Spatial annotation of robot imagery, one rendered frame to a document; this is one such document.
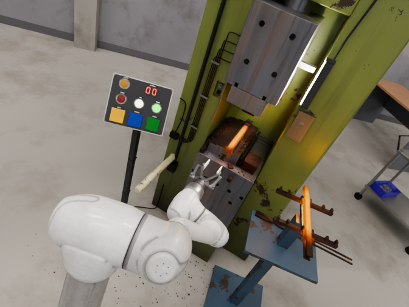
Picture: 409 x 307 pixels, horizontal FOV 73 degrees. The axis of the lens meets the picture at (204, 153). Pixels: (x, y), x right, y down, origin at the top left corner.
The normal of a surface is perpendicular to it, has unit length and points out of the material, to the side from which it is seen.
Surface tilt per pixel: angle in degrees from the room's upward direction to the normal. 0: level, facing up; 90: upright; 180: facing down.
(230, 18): 90
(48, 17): 90
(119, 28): 90
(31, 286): 0
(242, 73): 90
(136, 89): 60
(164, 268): 54
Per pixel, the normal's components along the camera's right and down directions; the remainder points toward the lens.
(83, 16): 0.08, 0.65
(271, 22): -0.42, 0.47
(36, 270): 0.29, -0.75
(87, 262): -0.11, 0.36
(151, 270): 0.23, 0.07
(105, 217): 0.20, -0.60
